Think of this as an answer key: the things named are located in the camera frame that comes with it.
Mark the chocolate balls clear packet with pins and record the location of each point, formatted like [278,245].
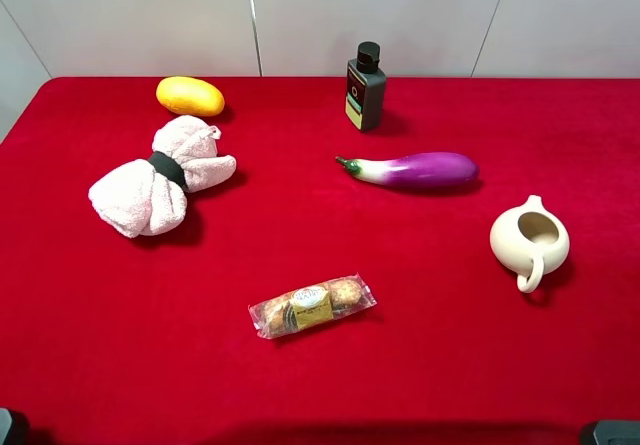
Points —
[310,306]

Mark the black robot base left corner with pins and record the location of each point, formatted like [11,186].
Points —
[14,427]

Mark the black robot base right corner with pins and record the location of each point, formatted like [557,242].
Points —
[611,432]

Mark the purple eggplant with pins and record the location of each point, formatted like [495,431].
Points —
[420,171]

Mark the dark brown pump bottle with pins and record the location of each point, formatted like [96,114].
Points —
[365,87]

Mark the red table cloth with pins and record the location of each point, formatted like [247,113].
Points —
[108,340]

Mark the yellow mango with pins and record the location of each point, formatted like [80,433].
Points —
[190,96]

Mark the pink rolled towel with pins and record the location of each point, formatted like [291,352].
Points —
[148,197]

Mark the cream ceramic teapot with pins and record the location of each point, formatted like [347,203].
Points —
[529,241]

